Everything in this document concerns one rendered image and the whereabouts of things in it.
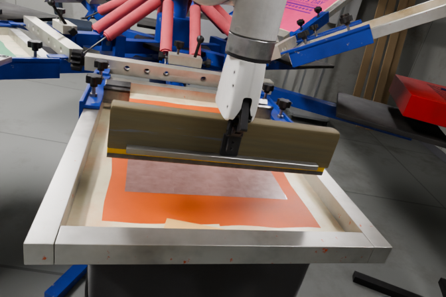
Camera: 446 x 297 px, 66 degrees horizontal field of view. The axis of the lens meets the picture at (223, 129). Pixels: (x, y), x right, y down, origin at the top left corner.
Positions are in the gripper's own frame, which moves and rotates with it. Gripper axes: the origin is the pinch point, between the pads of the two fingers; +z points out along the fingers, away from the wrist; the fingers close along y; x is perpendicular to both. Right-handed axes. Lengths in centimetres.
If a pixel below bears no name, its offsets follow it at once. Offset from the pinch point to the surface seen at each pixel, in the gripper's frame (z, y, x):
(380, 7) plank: -37, -346, 264
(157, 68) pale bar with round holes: 7, -68, -10
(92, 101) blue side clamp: 10.4, -36.9, -27.0
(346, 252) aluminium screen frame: 12.1, 14.1, 20.7
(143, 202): 14.8, -0.6, -13.0
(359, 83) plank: 57, -329, 262
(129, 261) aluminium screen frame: 14.4, 14.1, -15.0
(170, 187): 14.7, -5.7, -7.8
